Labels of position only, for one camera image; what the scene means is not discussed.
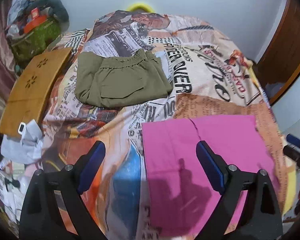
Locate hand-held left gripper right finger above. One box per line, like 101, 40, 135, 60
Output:
195, 141, 283, 240

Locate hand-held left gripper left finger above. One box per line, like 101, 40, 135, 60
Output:
19, 141, 108, 240

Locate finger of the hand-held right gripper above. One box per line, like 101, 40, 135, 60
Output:
286, 134, 300, 151
282, 144, 300, 167

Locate pink pants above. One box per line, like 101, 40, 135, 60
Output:
141, 115, 275, 237

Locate olive green pants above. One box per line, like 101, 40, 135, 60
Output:
74, 49, 173, 107

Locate yellow bed sheet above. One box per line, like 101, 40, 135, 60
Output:
281, 169, 297, 222

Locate white cloth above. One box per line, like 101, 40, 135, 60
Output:
0, 120, 44, 164

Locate small white device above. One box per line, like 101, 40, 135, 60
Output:
17, 122, 28, 136

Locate printed blanket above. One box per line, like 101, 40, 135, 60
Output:
0, 9, 288, 240

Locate brown wooden board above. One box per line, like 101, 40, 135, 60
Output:
0, 47, 73, 138

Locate wooden door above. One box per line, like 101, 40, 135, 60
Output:
255, 0, 300, 85

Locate green bag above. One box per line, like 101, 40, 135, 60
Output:
9, 21, 62, 64

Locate orange box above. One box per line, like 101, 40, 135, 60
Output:
24, 15, 47, 33

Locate pile of mixed clutter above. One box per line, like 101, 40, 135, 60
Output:
5, 0, 48, 38

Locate yellow foam ring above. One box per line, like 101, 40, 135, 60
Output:
128, 2, 155, 13

